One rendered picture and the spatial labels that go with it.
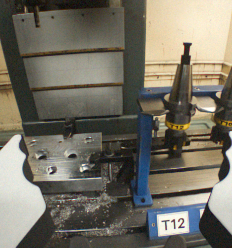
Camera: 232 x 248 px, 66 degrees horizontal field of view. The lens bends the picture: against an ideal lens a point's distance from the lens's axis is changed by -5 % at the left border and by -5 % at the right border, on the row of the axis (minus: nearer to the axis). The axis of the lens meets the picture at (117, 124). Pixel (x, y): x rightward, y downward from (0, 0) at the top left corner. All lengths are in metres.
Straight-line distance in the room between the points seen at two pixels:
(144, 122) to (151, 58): 0.96
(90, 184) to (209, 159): 0.45
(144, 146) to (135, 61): 0.59
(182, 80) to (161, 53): 1.02
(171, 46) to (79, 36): 0.69
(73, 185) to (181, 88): 0.38
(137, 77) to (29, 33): 0.54
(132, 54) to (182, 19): 0.54
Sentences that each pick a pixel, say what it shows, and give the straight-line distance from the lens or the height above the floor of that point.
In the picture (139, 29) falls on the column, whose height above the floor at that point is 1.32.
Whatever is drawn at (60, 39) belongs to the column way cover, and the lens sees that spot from 0.91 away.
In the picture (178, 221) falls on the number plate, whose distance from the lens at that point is 0.51.
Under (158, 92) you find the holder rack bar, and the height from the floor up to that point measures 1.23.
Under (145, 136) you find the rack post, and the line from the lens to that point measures 0.44.
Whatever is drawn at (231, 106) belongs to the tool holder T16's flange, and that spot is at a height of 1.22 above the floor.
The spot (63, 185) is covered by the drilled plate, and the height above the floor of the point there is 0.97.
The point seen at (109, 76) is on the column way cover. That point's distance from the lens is 0.93.
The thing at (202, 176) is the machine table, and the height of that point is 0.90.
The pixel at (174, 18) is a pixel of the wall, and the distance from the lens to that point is 1.36.
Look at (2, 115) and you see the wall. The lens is 1.64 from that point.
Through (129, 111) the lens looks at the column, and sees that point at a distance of 1.05.
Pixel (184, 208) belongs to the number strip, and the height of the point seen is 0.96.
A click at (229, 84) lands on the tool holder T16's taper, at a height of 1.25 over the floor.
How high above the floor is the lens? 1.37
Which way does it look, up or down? 30 degrees down
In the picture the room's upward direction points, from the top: 2 degrees counter-clockwise
